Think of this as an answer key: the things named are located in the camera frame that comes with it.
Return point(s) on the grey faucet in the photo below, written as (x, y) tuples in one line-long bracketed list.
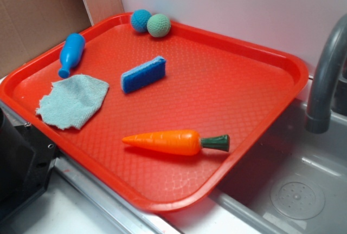
[(328, 90)]

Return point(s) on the green textured ball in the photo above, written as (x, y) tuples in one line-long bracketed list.
[(158, 25)]

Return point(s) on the light blue cloth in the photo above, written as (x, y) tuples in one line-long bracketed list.
[(72, 101)]

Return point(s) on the blue plastic bottle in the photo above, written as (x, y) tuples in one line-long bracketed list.
[(71, 54)]

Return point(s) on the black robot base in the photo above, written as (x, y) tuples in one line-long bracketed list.
[(27, 159)]

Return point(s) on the brown cardboard panel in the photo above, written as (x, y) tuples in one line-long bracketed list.
[(30, 27)]

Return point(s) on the grey plastic sink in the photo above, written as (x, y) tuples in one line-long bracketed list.
[(290, 181)]

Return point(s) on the blue sponge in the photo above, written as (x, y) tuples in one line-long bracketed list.
[(143, 75)]

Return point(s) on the red plastic tray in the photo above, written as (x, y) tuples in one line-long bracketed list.
[(214, 85)]

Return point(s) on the blue textured ball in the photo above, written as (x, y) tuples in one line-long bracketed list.
[(139, 20)]

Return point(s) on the orange plastic carrot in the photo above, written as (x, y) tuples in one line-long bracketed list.
[(178, 142)]

